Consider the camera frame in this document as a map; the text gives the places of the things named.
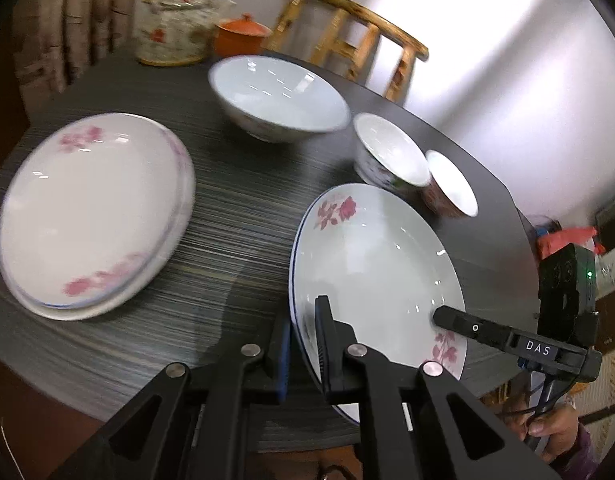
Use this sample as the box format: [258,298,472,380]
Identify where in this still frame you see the orange lidded cup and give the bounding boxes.
[214,13,271,57]

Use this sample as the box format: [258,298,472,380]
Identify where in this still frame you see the small floral white bowl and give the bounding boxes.
[353,113,431,192]

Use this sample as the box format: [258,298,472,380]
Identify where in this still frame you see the blue-rimmed floral plate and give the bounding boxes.
[288,183,469,427]

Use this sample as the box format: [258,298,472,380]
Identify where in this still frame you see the small red patterned bowl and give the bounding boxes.
[421,150,479,219]

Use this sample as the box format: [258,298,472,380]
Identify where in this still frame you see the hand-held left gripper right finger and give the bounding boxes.
[315,296,563,480]

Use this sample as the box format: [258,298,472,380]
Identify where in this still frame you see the pink floral white plate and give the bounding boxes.
[0,112,184,309]

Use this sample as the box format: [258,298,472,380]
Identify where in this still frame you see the red plastic bag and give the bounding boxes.
[536,226,599,262]

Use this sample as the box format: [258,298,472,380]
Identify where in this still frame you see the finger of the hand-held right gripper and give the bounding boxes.
[432,304,564,366]

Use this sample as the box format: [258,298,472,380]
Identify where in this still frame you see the large white bowl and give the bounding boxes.
[208,55,351,144]

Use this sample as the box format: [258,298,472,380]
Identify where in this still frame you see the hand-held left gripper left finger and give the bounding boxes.
[52,317,291,480]

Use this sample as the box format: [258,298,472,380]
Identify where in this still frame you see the person's right forearm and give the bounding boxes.
[555,422,611,480]

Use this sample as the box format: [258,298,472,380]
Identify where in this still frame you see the wooden chair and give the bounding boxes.
[262,0,430,104]

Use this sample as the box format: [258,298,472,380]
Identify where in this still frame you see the beige striped curtain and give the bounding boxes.
[11,0,144,111]

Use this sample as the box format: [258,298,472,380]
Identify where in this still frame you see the floral ceramic teapot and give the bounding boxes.
[134,0,236,67]

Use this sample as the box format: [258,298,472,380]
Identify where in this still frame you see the person's right hand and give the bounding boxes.
[521,405,583,465]

